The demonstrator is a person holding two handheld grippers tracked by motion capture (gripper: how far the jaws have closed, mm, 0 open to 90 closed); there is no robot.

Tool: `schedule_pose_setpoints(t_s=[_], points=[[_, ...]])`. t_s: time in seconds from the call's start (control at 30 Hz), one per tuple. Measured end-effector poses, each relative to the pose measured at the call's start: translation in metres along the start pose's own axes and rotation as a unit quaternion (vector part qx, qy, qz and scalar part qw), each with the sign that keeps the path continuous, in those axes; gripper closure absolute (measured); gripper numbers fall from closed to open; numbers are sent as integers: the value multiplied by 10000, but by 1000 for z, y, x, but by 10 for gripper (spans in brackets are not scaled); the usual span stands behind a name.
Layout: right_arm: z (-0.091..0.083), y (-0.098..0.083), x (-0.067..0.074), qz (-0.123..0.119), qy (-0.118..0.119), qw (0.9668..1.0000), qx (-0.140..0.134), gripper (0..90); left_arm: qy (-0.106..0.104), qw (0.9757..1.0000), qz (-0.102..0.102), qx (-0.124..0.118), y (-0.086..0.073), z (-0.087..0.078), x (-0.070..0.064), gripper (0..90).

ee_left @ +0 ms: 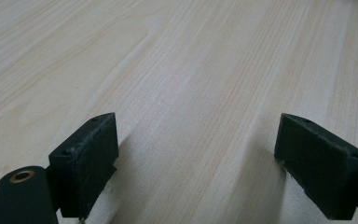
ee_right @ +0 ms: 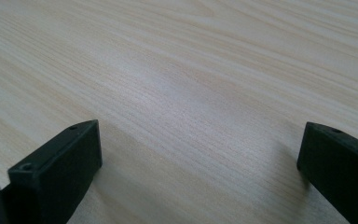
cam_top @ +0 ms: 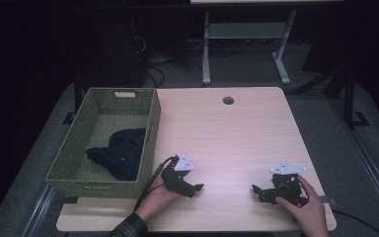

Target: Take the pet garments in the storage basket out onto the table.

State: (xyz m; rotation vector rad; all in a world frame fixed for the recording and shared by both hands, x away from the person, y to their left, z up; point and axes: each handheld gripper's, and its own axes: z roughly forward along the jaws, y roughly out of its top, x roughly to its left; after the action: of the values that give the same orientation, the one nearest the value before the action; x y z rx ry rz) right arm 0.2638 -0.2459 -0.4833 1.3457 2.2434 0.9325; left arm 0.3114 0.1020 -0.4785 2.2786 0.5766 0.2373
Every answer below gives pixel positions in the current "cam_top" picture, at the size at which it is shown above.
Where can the white metal stand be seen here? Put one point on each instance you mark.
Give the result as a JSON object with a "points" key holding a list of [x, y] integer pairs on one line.
{"points": [[246, 42]]}

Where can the dark blue cloth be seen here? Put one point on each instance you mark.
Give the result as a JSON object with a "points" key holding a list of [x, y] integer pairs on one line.
{"points": [[121, 154]]}

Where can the person's left hand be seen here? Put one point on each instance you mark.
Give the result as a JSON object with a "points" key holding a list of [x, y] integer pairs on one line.
{"points": [[158, 199]]}

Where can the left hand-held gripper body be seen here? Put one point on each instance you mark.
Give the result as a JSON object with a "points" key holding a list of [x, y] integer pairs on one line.
{"points": [[177, 176]]}

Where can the black stand leg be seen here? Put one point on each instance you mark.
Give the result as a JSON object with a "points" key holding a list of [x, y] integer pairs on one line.
{"points": [[350, 98]]}

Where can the person's right hand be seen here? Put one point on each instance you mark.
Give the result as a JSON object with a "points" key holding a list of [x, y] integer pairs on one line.
{"points": [[304, 209]]}

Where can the green woven basket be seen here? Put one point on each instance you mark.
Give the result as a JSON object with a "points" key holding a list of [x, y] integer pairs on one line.
{"points": [[92, 164]]}

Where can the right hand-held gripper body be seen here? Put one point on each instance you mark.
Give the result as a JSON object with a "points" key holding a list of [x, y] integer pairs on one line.
{"points": [[284, 186]]}

